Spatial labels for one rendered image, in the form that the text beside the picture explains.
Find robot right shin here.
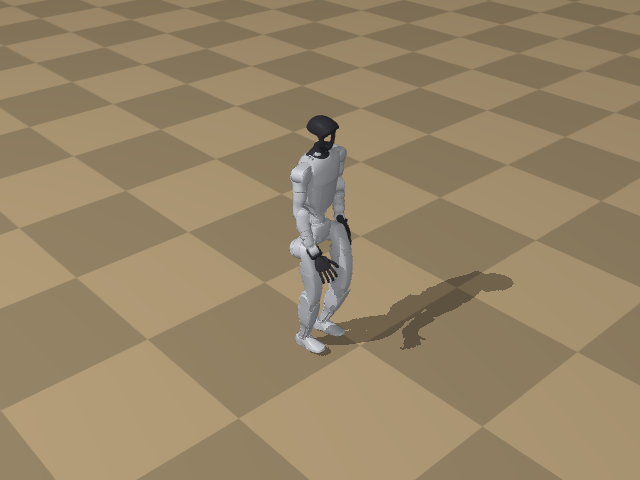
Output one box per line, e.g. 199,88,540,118
298,293,320,340

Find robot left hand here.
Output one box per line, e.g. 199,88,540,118
336,215,352,245

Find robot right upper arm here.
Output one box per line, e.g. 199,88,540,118
290,163,311,219

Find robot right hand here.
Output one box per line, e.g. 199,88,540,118
307,245,339,284

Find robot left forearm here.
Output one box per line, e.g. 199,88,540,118
332,178,345,221

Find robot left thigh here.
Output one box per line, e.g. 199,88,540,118
326,220,353,295

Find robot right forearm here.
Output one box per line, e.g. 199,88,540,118
296,210,319,256

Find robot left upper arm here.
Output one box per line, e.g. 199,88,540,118
333,144,347,192

